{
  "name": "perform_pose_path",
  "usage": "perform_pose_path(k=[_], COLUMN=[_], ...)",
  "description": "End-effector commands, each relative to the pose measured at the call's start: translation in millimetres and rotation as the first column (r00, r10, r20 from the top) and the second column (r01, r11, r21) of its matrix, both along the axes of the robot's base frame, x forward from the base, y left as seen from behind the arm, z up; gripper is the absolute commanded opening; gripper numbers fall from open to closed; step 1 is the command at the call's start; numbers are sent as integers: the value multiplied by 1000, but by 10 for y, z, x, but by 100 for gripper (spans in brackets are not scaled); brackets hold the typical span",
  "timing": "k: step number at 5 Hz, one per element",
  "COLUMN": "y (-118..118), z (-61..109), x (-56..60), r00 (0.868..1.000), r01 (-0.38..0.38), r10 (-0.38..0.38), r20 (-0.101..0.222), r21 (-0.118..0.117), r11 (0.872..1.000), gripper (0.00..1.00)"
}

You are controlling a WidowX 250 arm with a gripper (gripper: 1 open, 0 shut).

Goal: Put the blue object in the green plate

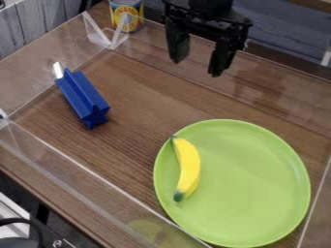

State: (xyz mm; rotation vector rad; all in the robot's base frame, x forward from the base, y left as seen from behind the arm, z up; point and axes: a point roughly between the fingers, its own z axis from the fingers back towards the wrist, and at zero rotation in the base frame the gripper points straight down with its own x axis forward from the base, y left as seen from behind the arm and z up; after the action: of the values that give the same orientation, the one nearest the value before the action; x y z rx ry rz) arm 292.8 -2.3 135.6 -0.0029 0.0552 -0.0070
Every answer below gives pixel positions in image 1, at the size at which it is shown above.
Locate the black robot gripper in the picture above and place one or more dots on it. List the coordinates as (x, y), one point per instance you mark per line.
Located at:
(210, 19)

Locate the blue star-shaped block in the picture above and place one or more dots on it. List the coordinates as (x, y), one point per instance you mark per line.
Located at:
(84, 98)

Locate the green round plate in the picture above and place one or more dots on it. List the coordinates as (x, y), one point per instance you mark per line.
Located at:
(254, 193)

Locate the yellow labelled tin can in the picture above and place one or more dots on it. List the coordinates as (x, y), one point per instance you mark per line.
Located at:
(127, 13)

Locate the clear acrylic barrier walls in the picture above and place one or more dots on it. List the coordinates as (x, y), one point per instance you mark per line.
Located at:
(92, 173)

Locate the yellow toy banana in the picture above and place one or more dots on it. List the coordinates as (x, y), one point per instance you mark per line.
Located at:
(188, 160)

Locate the black equipment with knob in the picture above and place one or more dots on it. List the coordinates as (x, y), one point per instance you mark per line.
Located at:
(48, 237)

